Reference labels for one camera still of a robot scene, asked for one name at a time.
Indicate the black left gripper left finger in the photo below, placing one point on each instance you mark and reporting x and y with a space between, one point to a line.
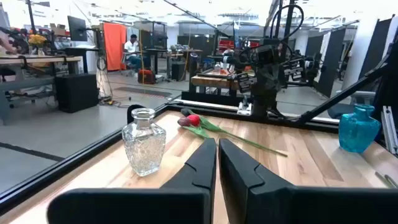
192 186

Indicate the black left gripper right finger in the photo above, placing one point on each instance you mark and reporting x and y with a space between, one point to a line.
242 186

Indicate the red artificial tulip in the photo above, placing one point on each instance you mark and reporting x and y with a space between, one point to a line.
194 120

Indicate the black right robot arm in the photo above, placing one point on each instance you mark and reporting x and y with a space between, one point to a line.
264 99

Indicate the black background robot arm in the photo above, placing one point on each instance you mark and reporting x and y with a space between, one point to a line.
20 40

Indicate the clear cut-glass vase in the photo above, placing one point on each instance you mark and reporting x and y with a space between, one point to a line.
143 149

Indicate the blue glass vase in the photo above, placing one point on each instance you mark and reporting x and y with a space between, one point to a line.
357 130

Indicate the small white vase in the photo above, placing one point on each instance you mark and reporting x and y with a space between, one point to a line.
41 51

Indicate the distant wooden workbench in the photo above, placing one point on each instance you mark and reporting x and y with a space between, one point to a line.
211 81

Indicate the black divider panel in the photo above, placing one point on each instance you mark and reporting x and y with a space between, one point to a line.
374 46
331 62

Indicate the small black box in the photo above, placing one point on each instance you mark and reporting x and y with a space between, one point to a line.
178 71

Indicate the red black tool bag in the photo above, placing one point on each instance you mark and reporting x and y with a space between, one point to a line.
146 77

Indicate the person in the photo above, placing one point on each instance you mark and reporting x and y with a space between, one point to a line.
6 43
132 46

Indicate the black computer case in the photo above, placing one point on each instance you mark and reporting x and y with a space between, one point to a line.
77 93

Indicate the orange curtain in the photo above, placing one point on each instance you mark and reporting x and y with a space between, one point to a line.
114 46

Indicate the black computer monitor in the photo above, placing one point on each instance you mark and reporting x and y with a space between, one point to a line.
77 28

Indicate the yellow flower bouquet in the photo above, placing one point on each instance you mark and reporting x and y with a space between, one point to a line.
37 40

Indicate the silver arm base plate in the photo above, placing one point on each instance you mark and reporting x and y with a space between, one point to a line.
244 109

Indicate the black frame clamp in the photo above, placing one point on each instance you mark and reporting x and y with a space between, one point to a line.
132 113

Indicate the black aluminium table frame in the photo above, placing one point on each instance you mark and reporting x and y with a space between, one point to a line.
62 169

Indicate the silver aluminium bracket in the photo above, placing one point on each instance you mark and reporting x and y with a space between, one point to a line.
388 130

